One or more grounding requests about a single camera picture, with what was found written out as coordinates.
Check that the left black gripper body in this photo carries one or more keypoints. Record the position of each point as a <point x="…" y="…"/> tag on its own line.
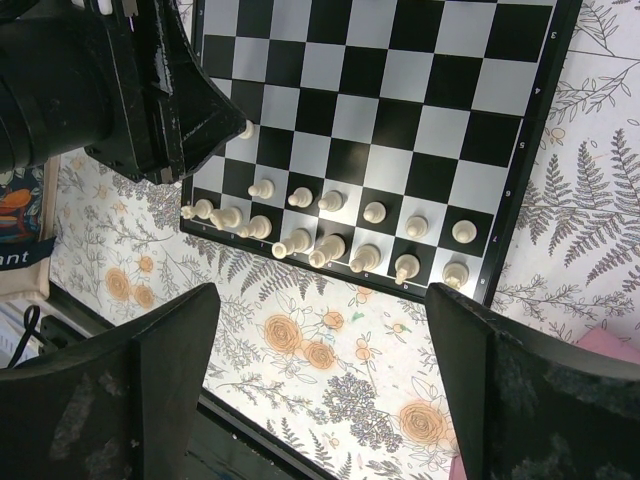
<point x="71" y="79"/>

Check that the white pawn piece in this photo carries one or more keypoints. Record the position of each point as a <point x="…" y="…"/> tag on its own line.
<point x="464" y="231"/>

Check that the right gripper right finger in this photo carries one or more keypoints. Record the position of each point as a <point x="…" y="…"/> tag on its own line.
<point x="525" y="405"/>

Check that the black and grey chessboard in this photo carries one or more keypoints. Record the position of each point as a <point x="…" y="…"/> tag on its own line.
<point x="422" y="113"/>

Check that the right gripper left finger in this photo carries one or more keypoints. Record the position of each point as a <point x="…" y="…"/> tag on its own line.
<point x="119" y="405"/>

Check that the white bishop piece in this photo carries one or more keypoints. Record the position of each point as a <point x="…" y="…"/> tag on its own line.
<point x="367" y="258"/>

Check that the white pawn small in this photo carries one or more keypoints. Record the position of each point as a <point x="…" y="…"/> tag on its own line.
<point x="332" y="201"/>

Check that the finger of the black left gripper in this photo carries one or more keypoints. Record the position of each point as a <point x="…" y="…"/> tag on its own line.
<point x="192" y="118"/>

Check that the white rook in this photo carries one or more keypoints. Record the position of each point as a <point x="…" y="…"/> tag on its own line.
<point x="455" y="274"/>
<point x="202" y="209"/>

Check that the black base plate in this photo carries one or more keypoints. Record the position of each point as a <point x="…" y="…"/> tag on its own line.
<point x="224" y="444"/>

